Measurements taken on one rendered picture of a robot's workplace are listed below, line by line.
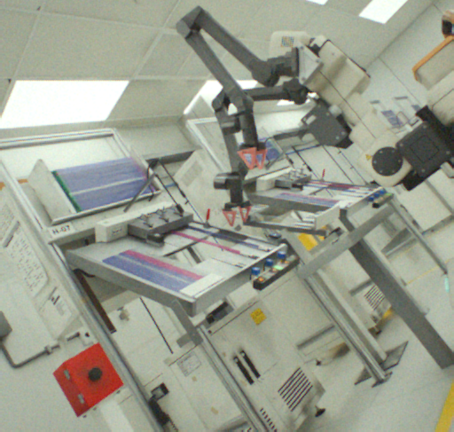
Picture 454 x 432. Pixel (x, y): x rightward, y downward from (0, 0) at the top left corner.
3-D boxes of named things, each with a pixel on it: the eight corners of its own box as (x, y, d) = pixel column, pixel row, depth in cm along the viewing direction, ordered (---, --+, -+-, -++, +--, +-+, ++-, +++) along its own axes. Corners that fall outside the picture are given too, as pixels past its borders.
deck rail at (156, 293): (196, 316, 160) (196, 300, 158) (191, 318, 159) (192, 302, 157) (70, 262, 200) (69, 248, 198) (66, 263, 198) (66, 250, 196)
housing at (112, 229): (176, 228, 249) (176, 203, 245) (107, 255, 211) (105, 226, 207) (166, 224, 253) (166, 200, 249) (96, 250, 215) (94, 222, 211)
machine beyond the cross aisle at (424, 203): (508, 177, 588) (410, 70, 627) (501, 189, 524) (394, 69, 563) (418, 233, 669) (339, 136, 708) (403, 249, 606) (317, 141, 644)
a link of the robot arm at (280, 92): (215, 82, 218) (223, 96, 227) (208, 106, 214) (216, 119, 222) (305, 75, 198) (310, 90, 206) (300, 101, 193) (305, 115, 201)
